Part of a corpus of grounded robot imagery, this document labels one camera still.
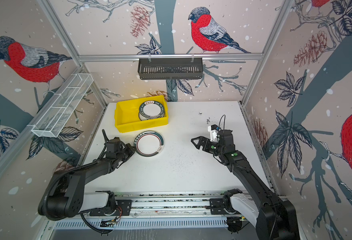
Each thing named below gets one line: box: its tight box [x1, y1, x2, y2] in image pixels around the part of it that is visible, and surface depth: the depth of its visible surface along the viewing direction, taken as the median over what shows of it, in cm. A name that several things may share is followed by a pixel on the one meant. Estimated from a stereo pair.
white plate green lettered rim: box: [138, 100, 166, 121], surface depth 112 cm
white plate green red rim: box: [133, 130, 165, 158], surface depth 98 cm
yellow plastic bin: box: [114, 95, 169, 133], surface depth 108 cm
